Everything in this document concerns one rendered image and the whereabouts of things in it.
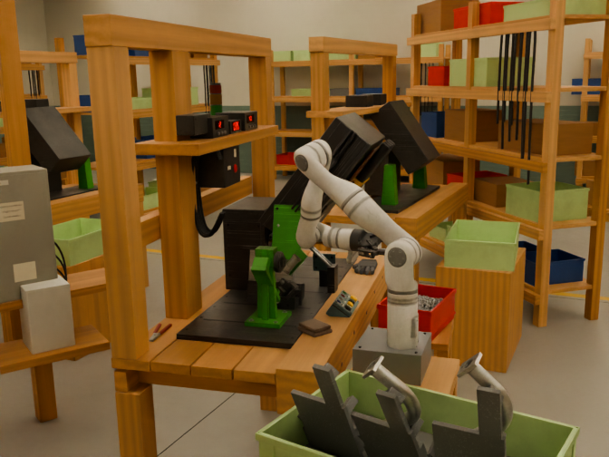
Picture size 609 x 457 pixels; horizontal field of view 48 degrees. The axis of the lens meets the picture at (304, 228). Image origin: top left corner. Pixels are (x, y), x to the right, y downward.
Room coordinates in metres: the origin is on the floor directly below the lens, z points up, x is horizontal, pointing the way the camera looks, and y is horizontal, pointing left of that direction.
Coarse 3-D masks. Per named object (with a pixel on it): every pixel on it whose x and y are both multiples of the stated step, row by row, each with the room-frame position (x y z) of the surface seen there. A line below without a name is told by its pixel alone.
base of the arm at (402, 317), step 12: (396, 300) 1.96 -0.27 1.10; (408, 300) 1.96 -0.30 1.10; (396, 312) 1.96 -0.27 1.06; (408, 312) 1.96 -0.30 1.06; (396, 324) 1.96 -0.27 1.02; (408, 324) 1.96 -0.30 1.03; (396, 336) 1.96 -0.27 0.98; (408, 336) 1.96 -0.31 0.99; (396, 348) 1.96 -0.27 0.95; (408, 348) 1.96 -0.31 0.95
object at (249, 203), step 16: (240, 208) 2.75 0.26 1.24; (256, 208) 2.74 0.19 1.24; (224, 224) 2.74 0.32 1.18; (240, 224) 2.72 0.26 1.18; (256, 224) 2.70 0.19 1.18; (224, 240) 2.74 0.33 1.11; (240, 240) 2.72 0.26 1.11; (256, 240) 2.70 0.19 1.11; (240, 256) 2.72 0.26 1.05; (240, 272) 2.72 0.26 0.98; (240, 288) 2.72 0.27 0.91
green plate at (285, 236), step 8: (280, 208) 2.62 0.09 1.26; (288, 208) 2.62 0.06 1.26; (280, 216) 2.62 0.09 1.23; (288, 216) 2.61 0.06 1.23; (296, 216) 2.60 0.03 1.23; (280, 224) 2.61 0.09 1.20; (288, 224) 2.60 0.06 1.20; (296, 224) 2.59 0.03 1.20; (280, 232) 2.60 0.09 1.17; (288, 232) 2.59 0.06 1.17; (272, 240) 2.60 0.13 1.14; (280, 240) 2.59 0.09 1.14; (288, 240) 2.58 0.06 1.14; (280, 248) 2.58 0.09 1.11; (288, 248) 2.58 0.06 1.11; (296, 248) 2.57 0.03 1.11; (288, 256) 2.57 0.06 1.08
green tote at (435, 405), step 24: (360, 384) 1.75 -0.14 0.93; (408, 384) 1.68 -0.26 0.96; (360, 408) 1.75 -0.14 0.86; (432, 408) 1.63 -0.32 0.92; (456, 408) 1.60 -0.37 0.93; (264, 432) 1.45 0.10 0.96; (288, 432) 1.53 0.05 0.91; (528, 432) 1.50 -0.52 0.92; (552, 432) 1.47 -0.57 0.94; (576, 432) 1.42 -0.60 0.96; (264, 456) 1.44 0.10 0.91; (288, 456) 1.40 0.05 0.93; (312, 456) 1.36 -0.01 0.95; (528, 456) 1.49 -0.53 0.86; (552, 456) 1.46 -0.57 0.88
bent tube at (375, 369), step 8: (376, 360) 1.34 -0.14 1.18; (368, 368) 1.35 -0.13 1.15; (376, 368) 1.31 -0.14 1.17; (384, 368) 1.33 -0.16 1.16; (376, 376) 1.33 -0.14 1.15; (384, 376) 1.32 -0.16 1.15; (392, 376) 1.33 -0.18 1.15; (384, 384) 1.32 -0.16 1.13; (392, 384) 1.32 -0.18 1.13; (400, 384) 1.32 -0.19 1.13; (400, 392) 1.31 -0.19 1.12; (408, 392) 1.32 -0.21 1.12; (408, 400) 1.32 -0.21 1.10; (416, 400) 1.32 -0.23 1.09; (408, 408) 1.32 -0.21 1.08; (416, 408) 1.32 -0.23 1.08; (408, 416) 1.34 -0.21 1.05; (416, 416) 1.33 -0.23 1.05
